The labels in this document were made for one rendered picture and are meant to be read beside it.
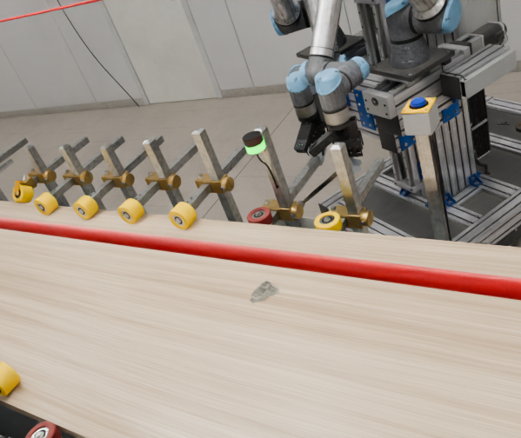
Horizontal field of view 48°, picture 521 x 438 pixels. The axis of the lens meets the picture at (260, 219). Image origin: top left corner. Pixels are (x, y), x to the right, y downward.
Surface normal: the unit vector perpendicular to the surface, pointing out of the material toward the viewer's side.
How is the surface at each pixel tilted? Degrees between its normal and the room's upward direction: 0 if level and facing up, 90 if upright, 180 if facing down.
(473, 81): 90
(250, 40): 90
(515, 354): 0
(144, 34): 90
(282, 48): 90
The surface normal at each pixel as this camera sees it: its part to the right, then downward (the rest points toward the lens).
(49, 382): -0.31, -0.79
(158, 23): -0.44, 0.62
